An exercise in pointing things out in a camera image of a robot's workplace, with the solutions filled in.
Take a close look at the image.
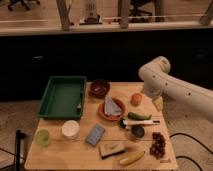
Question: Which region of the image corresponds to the dark red bowl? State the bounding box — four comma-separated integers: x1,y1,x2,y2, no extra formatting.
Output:
89,79,110,98

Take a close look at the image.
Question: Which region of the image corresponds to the office chair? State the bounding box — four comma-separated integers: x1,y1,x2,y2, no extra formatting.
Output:
117,0,165,24

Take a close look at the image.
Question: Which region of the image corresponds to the green plastic cup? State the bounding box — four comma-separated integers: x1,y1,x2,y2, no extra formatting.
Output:
35,130,50,147

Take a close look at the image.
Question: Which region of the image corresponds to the orange plate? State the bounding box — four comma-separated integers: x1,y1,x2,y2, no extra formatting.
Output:
97,98,126,121

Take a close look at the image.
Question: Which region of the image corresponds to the black cable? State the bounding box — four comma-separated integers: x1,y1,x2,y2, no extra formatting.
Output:
169,132,213,171

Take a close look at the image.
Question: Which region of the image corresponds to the orange apple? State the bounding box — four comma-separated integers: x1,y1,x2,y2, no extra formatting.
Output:
130,93,142,106

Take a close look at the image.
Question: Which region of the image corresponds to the grey folded cloth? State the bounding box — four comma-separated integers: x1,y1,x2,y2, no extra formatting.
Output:
104,96,122,116

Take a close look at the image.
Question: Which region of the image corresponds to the green plastic tray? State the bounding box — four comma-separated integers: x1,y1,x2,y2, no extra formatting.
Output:
38,76,87,120

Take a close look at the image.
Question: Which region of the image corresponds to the yellow banana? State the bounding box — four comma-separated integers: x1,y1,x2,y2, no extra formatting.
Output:
119,151,145,166

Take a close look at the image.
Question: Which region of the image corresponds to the black stand pole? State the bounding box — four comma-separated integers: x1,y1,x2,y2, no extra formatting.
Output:
14,130,26,171

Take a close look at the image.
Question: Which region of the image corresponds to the white paper cup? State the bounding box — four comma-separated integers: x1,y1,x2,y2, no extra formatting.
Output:
61,120,80,139

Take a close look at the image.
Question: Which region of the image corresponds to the blue sponge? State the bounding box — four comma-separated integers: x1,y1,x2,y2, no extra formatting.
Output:
85,124,105,146

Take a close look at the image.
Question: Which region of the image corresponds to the bunch of dark grapes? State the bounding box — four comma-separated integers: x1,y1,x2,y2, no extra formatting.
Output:
150,132,166,159

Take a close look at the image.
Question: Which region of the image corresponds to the wooden block eraser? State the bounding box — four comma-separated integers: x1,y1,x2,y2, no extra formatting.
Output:
99,142,125,159

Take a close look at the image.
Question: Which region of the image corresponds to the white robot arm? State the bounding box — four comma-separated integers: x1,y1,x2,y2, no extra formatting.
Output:
138,56,213,123

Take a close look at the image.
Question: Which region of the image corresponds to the green cucumber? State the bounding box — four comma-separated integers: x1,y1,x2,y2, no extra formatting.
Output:
127,112,152,121

